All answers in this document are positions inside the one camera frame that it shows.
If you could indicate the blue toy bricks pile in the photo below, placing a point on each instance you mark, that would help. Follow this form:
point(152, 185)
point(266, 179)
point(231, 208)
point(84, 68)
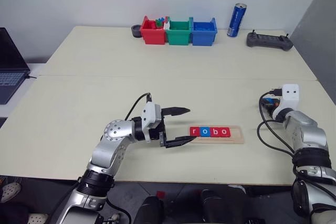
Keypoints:
point(203, 27)

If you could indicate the dark rounded shape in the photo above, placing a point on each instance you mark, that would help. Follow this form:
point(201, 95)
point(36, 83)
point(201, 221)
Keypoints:
point(148, 211)
point(214, 205)

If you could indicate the white perforated shoe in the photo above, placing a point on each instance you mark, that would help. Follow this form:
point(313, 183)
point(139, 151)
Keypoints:
point(38, 218)
point(10, 191)

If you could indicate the blue plastic bin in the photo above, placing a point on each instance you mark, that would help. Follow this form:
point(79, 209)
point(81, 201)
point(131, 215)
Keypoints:
point(203, 37)

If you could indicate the red letter tile r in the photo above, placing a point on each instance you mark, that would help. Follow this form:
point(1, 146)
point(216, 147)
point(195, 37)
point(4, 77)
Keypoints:
point(194, 131)

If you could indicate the red letter tile o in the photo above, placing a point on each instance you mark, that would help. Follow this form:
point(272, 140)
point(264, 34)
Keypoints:
point(224, 132)

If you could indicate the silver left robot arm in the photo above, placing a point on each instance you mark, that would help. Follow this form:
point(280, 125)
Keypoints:
point(115, 132)

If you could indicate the blue letter tile t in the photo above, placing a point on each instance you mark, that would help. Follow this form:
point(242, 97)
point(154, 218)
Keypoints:
point(267, 101)

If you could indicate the red letter tile b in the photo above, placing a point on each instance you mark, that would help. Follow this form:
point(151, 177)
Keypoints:
point(215, 132)

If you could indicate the small red square object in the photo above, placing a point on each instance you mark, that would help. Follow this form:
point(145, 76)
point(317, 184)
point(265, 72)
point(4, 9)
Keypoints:
point(161, 194)

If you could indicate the blue drink can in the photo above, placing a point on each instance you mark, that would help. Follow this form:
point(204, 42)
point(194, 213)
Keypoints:
point(236, 22)

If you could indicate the dark grey round bowl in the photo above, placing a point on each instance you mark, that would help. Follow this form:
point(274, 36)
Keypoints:
point(136, 31)

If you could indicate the grey handheld controller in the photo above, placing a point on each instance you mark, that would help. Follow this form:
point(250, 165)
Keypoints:
point(267, 41)

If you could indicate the green plastic bin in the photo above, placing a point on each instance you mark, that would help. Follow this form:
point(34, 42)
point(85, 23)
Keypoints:
point(178, 37)

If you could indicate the blue letter tile o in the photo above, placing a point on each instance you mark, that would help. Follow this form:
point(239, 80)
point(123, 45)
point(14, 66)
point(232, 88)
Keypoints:
point(204, 131)

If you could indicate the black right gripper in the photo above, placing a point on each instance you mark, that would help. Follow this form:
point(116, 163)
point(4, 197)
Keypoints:
point(270, 108)

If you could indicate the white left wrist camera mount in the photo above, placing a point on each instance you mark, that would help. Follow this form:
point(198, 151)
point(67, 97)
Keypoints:
point(148, 113)

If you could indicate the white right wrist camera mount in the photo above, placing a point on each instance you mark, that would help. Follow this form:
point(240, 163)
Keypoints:
point(290, 94)

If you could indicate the green toy brick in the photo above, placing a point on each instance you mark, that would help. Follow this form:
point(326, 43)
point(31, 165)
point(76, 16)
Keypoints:
point(158, 23)

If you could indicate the white toy piece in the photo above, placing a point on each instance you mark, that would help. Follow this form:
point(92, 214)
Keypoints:
point(167, 26)

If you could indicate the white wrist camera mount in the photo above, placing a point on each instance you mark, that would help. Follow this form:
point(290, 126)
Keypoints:
point(290, 94)
point(148, 113)

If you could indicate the red plastic bin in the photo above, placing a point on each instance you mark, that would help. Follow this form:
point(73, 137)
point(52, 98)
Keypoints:
point(153, 36)

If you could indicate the dark laptop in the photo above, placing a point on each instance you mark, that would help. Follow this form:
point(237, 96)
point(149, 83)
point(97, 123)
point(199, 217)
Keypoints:
point(10, 58)

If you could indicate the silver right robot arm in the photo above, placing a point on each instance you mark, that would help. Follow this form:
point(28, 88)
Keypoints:
point(307, 134)

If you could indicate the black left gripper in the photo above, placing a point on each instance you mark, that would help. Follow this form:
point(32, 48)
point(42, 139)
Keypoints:
point(157, 131)

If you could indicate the wooden letter tray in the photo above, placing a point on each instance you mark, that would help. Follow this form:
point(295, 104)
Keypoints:
point(235, 134)

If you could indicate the blue toy brick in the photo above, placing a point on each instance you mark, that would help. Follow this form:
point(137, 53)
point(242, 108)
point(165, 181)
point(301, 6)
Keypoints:
point(164, 19)

